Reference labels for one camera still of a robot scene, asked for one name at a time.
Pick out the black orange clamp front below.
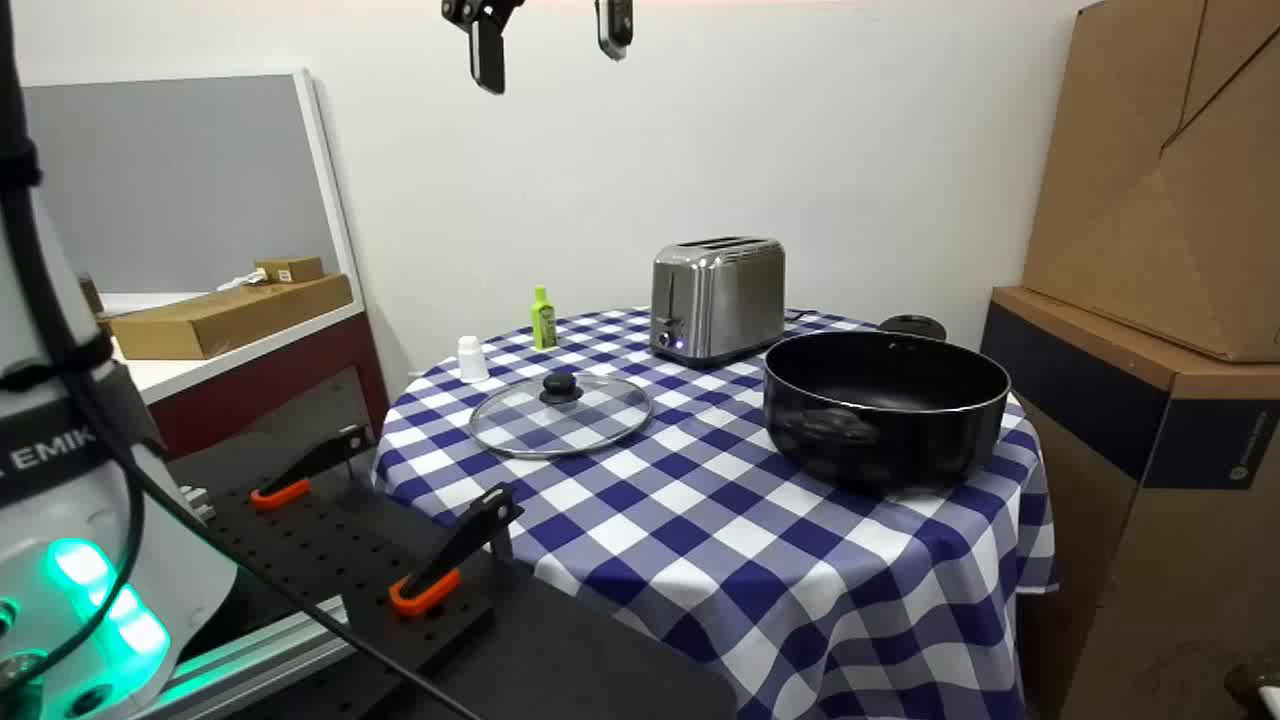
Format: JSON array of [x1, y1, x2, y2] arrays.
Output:
[[388, 484, 520, 621]]

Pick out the black orange clamp rear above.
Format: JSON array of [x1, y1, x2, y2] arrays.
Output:
[[248, 424, 373, 510]]

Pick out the black round object behind pot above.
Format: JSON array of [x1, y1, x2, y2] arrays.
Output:
[[876, 311, 947, 341]]

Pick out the black orange clamp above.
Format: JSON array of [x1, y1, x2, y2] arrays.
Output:
[[248, 424, 373, 510], [388, 484, 520, 621]]

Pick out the black perforated mounting board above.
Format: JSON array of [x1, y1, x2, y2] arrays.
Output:
[[174, 385, 578, 720]]

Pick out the small green bottle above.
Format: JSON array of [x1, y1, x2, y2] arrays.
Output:
[[530, 287, 561, 346]]

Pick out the black cooking pot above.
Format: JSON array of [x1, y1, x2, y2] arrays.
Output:
[[766, 331, 1012, 493]]

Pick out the silver two-slot toaster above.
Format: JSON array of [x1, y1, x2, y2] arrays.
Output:
[[647, 236, 786, 362]]

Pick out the small white cup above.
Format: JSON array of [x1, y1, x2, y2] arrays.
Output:
[[457, 336, 488, 385]]

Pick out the dark red white cabinet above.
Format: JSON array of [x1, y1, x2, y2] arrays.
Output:
[[108, 295, 388, 458]]

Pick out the large cardboard boxes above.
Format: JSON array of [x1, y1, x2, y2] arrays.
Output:
[[985, 0, 1280, 720]]

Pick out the black cable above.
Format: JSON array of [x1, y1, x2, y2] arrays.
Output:
[[0, 0, 486, 720]]

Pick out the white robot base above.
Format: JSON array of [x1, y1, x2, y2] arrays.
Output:
[[0, 117, 240, 720]]

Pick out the blue white checkered tablecloth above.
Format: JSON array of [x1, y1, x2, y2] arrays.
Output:
[[373, 306, 1055, 720]]

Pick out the grey white partition panel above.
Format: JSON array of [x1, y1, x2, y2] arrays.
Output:
[[26, 70, 358, 295]]

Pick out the glass pot lid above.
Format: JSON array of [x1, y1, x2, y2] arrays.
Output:
[[468, 366, 651, 458]]

